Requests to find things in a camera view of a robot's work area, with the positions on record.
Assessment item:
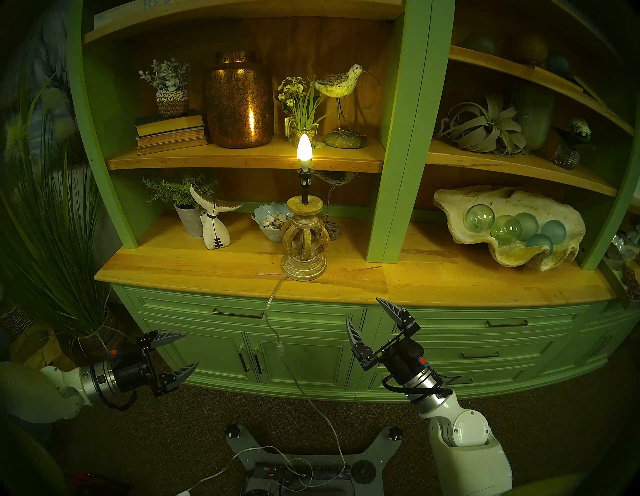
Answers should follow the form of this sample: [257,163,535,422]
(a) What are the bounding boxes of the small plant in crystal vase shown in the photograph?
[550,118,593,171]

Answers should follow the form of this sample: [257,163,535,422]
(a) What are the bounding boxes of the brown woven decor ball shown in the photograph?
[512,31,549,66]

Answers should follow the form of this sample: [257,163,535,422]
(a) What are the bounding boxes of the white flowers in glass vase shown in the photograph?
[277,76,322,149]

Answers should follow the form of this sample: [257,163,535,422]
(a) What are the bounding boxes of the dark blue decor ball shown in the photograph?
[545,51,571,77]

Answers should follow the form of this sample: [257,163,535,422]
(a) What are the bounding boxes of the white whale tail figurine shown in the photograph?
[190,184,244,251]

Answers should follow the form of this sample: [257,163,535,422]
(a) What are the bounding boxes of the dark green decor ball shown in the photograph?
[462,31,497,56]

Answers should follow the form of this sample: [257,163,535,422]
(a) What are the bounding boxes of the pale blue wavy bowl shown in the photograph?
[251,202,293,243]

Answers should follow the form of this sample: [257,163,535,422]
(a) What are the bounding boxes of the clear lamp cable with switch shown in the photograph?
[265,275,347,488]

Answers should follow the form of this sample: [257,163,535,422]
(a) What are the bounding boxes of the tall green grass plant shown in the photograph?
[0,75,126,351]

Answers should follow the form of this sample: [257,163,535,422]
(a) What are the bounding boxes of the white beach sign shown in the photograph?
[92,0,181,30]

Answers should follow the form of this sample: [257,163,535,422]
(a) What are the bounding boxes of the carved wooden table lamp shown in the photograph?
[280,169,331,282]

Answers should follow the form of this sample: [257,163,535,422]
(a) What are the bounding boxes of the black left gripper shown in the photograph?
[109,331,200,397]

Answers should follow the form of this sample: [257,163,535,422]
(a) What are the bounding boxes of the frosted teal glass ball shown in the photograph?
[515,211,540,241]
[540,219,568,246]
[526,233,555,257]

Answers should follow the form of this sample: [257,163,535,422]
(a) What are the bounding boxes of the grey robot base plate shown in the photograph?
[224,424,403,496]

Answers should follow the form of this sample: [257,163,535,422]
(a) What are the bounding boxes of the small plant in woven pot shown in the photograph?
[138,58,191,118]

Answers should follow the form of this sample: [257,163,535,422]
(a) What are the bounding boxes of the candle shaped light bulb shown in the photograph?
[297,133,314,171]

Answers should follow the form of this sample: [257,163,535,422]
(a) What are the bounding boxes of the clear green glass ball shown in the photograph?
[489,214,522,245]
[463,203,496,233]

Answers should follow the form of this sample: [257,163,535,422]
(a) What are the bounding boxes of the green wooden shelf cabinet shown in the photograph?
[67,0,640,403]

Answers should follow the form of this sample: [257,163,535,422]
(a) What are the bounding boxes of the large copper metal vase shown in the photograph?
[204,50,275,149]

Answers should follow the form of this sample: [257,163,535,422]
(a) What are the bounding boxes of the blue wall picture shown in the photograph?
[0,5,83,166]

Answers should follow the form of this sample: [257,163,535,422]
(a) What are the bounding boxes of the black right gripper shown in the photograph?
[346,298,430,386]

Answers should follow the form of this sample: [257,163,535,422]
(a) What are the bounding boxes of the tall green glass vase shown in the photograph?
[512,80,556,151]

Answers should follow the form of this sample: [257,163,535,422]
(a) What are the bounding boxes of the shorebird figurine on stone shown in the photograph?
[314,63,368,149]

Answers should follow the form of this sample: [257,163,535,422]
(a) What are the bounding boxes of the grey air plant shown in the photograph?
[436,92,528,156]

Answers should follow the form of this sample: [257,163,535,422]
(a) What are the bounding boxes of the thin white cable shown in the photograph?
[175,442,313,496]

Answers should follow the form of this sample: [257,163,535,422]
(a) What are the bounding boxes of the woven basket planter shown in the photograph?
[70,310,126,356]

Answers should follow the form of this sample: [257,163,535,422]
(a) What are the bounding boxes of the black power strip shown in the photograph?
[252,462,353,488]

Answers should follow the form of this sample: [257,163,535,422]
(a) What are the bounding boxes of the striped woven basket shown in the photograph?
[0,299,35,338]

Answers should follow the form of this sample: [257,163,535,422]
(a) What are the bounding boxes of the old book yellowed pages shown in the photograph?
[136,127,207,147]
[135,110,206,137]
[136,137,210,156]

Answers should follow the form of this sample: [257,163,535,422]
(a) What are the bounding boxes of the giant clam shell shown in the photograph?
[433,185,587,272]

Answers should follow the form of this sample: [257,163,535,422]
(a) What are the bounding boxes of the herb plant in grey pot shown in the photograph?
[141,172,221,238]

